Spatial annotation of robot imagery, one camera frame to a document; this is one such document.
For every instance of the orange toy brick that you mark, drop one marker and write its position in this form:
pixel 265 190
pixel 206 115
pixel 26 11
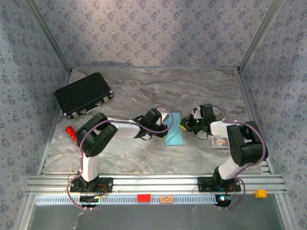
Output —
pixel 166 199

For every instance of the red toy brick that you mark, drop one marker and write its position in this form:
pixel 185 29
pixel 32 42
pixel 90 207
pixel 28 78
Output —
pixel 144 198

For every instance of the small picture card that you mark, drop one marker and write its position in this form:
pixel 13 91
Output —
pixel 219 142

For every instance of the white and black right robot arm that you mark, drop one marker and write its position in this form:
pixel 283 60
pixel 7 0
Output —
pixel 227 170

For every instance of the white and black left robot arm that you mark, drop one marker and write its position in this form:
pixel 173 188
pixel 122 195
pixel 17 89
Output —
pixel 90 167

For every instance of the black hard case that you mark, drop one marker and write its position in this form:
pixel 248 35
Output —
pixel 81 93

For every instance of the yellow toy brick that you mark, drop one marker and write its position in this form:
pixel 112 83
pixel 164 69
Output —
pixel 260 193

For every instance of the aluminium mounting rail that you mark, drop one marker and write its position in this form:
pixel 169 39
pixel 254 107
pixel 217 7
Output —
pixel 153 184

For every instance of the light blue paper sheet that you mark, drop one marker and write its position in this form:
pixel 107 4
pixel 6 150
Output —
pixel 176 139

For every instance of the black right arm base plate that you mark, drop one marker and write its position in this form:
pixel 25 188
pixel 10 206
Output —
pixel 204 184

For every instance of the aluminium frame post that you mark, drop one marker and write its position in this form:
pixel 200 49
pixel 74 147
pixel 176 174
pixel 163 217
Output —
pixel 259 36
pixel 50 36

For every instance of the aluminium side rail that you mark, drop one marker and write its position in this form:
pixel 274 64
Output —
pixel 250 107
pixel 43 163

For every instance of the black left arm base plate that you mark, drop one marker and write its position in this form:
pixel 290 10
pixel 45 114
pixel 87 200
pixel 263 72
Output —
pixel 108 184

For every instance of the red glitter cylinder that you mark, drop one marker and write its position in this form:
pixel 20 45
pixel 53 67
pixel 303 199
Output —
pixel 70 131

